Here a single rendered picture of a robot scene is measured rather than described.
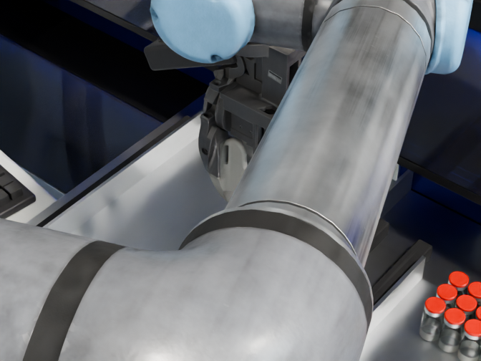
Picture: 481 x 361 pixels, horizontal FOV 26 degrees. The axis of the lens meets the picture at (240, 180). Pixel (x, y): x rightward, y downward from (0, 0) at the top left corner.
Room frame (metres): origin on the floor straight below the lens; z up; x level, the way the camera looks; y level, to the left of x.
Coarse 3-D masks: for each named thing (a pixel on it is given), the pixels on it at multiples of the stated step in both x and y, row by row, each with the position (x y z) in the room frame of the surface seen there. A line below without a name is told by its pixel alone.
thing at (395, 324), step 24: (408, 288) 0.74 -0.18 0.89; (432, 288) 0.74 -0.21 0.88; (384, 312) 0.70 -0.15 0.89; (408, 312) 0.71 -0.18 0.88; (384, 336) 0.68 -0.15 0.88; (408, 336) 0.68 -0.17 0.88; (360, 360) 0.65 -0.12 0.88; (384, 360) 0.65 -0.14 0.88; (408, 360) 0.65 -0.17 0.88; (432, 360) 0.65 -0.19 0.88; (456, 360) 0.65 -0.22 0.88
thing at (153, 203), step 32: (192, 128) 0.99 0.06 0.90; (160, 160) 0.94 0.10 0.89; (192, 160) 0.95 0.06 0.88; (96, 192) 0.86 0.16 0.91; (128, 192) 0.89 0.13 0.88; (160, 192) 0.89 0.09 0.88; (192, 192) 0.89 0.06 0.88; (64, 224) 0.82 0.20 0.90; (96, 224) 0.84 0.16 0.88; (128, 224) 0.84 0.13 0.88; (160, 224) 0.84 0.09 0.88; (192, 224) 0.84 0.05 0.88
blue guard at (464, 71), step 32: (96, 0) 1.11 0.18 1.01; (128, 0) 1.07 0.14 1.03; (480, 32) 0.79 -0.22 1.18; (480, 64) 0.78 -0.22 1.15; (448, 96) 0.80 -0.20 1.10; (480, 96) 0.78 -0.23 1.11; (416, 128) 0.82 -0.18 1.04; (448, 128) 0.79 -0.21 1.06; (480, 128) 0.77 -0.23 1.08; (416, 160) 0.81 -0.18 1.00; (448, 160) 0.79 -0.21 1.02; (480, 160) 0.77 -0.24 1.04; (480, 192) 0.76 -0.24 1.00
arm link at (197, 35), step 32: (160, 0) 0.61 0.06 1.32; (192, 0) 0.61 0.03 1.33; (224, 0) 0.60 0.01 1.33; (256, 0) 0.62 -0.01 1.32; (288, 0) 0.61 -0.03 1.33; (160, 32) 0.61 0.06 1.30; (192, 32) 0.61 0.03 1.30; (224, 32) 0.60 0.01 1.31; (256, 32) 0.61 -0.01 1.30; (288, 32) 0.61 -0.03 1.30
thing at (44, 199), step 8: (0, 152) 1.05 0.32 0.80; (0, 160) 1.04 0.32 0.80; (8, 160) 1.04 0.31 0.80; (8, 168) 1.02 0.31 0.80; (16, 168) 1.02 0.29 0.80; (16, 176) 1.01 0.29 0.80; (24, 176) 1.01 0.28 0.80; (24, 184) 0.99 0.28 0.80; (32, 184) 0.99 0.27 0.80; (32, 192) 0.98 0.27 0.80; (40, 192) 0.98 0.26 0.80; (48, 192) 0.98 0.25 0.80; (40, 200) 0.96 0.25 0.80; (48, 200) 0.96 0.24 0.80; (56, 200) 0.96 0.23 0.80; (24, 208) 0.94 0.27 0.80; (32, 208) 0.94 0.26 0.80; (40, 208) 0.94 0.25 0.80; (16, 216) 0.93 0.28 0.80; (24, 216) 0.93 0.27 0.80; (32, 216) 0.93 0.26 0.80
